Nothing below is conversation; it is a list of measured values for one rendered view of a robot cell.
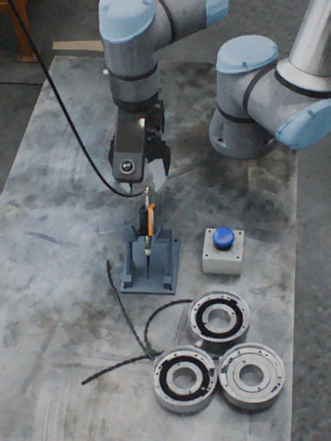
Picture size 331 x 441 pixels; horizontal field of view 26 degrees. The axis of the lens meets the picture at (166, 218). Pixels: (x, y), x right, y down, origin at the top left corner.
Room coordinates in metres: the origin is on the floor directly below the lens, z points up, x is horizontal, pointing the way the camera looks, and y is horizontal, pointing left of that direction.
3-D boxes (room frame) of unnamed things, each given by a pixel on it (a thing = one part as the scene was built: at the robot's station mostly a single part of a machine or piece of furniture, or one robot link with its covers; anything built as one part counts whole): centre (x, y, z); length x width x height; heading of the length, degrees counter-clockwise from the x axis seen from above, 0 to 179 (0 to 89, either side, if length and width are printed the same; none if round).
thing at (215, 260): (0.80, -0.10, 0.82); 0.08 x 0.07 x 0.05; 168
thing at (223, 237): (0.79, -0.10, 0.85); 0.04 x 0.04 x 0.05
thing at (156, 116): (0.85, 0.03, 1.12); 0.09 x 0.08 x 0.12; 171
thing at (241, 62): (1.12, -0.19, 0.97); 0.13 x 0.12 x 0.14; 31
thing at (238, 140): (1.13, -0.18, 0.85); 0.15 x 0.15 x 0.10
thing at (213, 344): (0.65, -0.08, 0.82); 0.10 x 0.10 x 0.04
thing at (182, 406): (0.54, -0.01, 0.82); 0.10 x 0.10 x 0.04
